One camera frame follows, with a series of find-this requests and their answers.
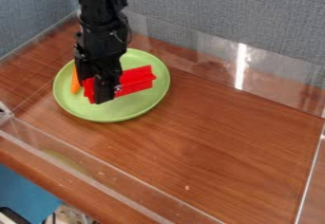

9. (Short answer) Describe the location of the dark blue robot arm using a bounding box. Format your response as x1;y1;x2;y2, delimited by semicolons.
73;0;132;104

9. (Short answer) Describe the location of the clear acrylic enclosure wall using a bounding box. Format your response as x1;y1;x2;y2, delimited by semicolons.
0;14;325;224

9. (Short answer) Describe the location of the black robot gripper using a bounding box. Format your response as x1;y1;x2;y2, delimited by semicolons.
73;18;129;104

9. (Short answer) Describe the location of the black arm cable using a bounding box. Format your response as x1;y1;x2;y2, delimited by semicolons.
110;12;133;46

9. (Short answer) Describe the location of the green round plate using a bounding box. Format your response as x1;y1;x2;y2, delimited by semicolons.
52;48;169;122

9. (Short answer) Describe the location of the orange toy carrot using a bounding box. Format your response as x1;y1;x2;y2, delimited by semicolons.
70;66;80;94

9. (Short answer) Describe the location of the red rectangular block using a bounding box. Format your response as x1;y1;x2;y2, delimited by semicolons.
81;65;156;104

